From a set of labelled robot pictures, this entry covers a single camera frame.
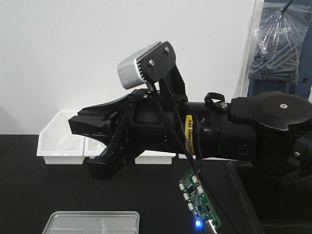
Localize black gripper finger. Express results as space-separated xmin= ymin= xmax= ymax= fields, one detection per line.
xmin=87 ymin=104 xmax=144 ymax=180
xmin=69 ymin=95 xmax=133 ymax=141

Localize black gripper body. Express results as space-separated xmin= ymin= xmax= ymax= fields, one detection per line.
xmin=128 ymin=89 xmax=189 ymax=155

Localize clear glass beaker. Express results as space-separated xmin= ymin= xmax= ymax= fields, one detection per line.
xmin=92 ymin=219 xmax=108 ymax=234

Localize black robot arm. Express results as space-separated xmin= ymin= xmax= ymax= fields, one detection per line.
xmin=69 ymin=89 xmax=312 ymax=190

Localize silver metal tray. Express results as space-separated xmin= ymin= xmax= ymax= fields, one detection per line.
xmin=43 ymin=211 xmax=140 ymax=234

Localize white storage bin middle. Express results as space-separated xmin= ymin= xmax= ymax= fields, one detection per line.
xmin=84 ymin=137 xmax=106 ymax=158

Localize white storage bin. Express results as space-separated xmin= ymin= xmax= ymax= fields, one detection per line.
xmin=135 ymin=150 xmax=176 ymax=165
xmin=84 ymin=137 xmax=106 ymax=158
xmin=37 ymin=111 xmax=85 ymax=165

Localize white storage bin right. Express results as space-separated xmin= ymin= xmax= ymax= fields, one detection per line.
xmin=135 ymin=150 xmax=176 ymax=165

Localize white storage bin left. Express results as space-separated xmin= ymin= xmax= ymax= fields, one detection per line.
xmin=37 ymin=111 xmax=85 ymax=165

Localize green circuit board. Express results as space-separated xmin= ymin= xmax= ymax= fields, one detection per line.
xmin=178 ymin=169 xmax=221 ymax=234

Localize blue pegboard drying rack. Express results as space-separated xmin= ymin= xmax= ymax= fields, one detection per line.
xmin=247 ymin=0 xmax=312 ymax=103

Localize plastic bag of pegs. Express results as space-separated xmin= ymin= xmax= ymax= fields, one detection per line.
xmin=248 ymin=0 xmax=310 ymax=86

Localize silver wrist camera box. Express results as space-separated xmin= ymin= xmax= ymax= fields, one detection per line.
xmin=117 ymin=41 xmax=161 ymax=90

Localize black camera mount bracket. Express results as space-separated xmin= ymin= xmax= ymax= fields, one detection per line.
xmin=140 ymin=41 xmax=188 ymax=122

